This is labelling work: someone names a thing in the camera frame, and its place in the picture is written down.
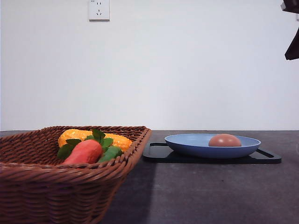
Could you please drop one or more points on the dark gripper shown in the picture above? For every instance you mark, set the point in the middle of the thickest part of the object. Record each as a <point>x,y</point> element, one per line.
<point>292,51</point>

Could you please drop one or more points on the brown egg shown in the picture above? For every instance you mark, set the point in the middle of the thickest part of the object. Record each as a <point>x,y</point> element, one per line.
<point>224,140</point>

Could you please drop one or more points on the blue plate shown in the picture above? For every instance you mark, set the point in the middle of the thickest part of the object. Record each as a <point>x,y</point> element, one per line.
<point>197,146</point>

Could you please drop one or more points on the brown wicker basket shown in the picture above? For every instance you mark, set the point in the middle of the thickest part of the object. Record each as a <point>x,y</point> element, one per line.
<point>37,188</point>

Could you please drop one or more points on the black tray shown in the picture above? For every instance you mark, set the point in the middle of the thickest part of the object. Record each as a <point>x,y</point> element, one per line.
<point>158,153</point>

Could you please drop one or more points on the yellow toy corn cob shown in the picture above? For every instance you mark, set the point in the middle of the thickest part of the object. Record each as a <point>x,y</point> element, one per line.
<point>79,134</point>

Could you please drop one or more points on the orange toy carrot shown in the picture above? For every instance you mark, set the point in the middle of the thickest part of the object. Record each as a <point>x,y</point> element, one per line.
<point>89,151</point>

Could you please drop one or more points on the white wall socket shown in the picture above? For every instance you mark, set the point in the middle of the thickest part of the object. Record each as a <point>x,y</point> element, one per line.
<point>99,10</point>

